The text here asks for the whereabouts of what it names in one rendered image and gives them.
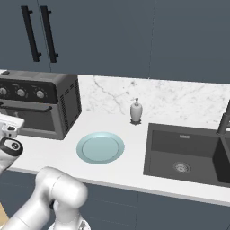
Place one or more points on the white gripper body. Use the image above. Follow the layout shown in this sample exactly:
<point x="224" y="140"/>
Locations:
<point x="12" y="120"/>

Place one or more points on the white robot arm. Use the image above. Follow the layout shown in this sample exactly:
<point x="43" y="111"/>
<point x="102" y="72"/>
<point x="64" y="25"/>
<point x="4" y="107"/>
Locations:
<point x="60" y="191"/>

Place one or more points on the toaster oven glass door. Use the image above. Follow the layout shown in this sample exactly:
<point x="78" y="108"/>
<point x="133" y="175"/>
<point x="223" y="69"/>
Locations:
<point x="36" y="121"/>

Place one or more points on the silver toaster oven knob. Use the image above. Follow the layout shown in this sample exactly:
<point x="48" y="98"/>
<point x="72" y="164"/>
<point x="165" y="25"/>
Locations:
<point x="21" y="92"/>
<point x="2" y="91"/>
<point x="40" y="94"/>

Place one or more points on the dark grey toaster oven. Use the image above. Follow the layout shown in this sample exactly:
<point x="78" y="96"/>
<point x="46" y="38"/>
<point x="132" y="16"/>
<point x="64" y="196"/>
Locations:
<point x="67" y="101"/>

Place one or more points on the wide dark grey cupboard door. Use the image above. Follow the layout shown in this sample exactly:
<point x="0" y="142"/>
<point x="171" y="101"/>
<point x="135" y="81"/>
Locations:
<point x="101" y="36"/>

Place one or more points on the light blue plate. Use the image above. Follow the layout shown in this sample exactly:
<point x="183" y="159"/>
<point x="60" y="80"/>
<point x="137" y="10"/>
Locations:
<point x="100" y="148"/>

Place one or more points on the white soap dispenser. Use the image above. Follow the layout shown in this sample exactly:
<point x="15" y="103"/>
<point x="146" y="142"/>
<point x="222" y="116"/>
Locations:
<point x="136" y="111"/>

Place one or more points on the dark grey sink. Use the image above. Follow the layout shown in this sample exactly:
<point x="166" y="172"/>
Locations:
<point x="182" y="155"/>

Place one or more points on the dark grey base cupboards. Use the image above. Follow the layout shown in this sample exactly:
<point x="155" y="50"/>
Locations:
<point x="167" y="212"/>

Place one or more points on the black tap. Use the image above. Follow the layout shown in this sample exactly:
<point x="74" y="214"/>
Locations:
<point x="224" y="121"/>

